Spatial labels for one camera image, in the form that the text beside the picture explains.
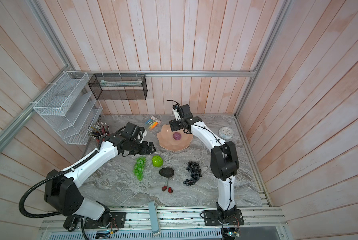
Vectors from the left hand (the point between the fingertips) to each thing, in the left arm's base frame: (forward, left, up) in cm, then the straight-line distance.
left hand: (148, 153), depth 82 cm
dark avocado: (-7, -10, -11) cm, 16 cm away
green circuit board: (-36, -42, -16) cm, 57 cm away
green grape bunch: (-5, +6, -9) cm, 12 cm away
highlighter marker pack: (+35, +3, -14) cm, 37 cm away
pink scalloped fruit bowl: (+18, -9, -14) cm, 24 cm away
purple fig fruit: (+20, -16, -11) cm, 28 cm away
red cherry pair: (-15, -9, -15) cm, 23 cm away
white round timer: (+24, -52, -13) cm, 59 cm away
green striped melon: (-1, -4, -9) cm, 10 cm away
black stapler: (-32, +35, -10) cm, 48 cm away
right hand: (+22, -15, +1) cm, 27 cm away
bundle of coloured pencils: (+16, +32, +2) cm, 36 cm away
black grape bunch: (-4, -26, -10) cm, 28 cm away
